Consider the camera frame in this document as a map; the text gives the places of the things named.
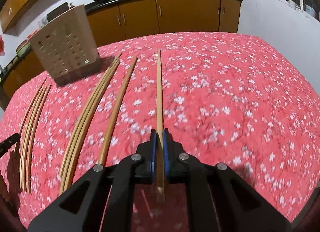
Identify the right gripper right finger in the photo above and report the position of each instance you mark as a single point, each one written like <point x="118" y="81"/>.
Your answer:
<point x="218" y="199"/>

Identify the red floral tablecloth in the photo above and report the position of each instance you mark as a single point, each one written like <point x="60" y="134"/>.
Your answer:
<point x="227" y="98"/>

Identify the beige perforated utensil holder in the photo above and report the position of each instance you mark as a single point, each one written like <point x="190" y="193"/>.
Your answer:
<point x="66" y="47"/>

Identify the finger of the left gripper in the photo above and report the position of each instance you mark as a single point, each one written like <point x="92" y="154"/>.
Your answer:
<point x="8" y="143"/>

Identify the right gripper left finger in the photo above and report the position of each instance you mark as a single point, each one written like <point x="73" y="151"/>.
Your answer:
<point x="102" y="199"/>

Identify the green bowl with red lid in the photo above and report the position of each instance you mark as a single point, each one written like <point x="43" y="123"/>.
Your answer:
<point x="22" y="48"/>

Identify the brown lower kitchen cabinets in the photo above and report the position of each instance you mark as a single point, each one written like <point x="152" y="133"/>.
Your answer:
<point x="119" y="20"/>

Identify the single wooden chopstick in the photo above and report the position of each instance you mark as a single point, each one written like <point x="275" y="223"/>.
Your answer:
<point x="113" y="118"/>

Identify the dark cutting board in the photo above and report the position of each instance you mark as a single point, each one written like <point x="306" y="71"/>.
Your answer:
<point x="58" y="11"/>

